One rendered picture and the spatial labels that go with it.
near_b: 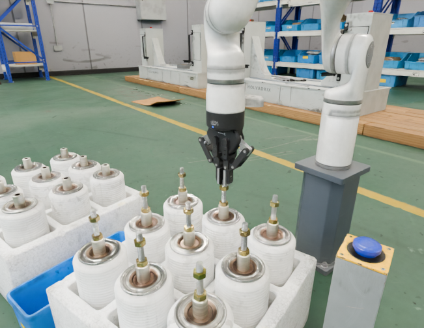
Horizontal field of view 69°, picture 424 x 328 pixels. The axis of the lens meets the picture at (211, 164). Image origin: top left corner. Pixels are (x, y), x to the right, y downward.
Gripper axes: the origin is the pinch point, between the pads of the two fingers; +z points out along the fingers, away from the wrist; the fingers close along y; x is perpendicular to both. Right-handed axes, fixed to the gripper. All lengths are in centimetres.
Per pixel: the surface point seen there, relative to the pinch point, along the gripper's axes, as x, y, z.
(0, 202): -30, -47, 11
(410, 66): 462, -41, 7
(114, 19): 352, -565, -68
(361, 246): -3.6, 28.7, 2.0
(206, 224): -4.4, -1.4, 10.3
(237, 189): 54, -34, 35
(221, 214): -1.2, 0.3, 8.7
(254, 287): -13.1, 16.7, 10.3
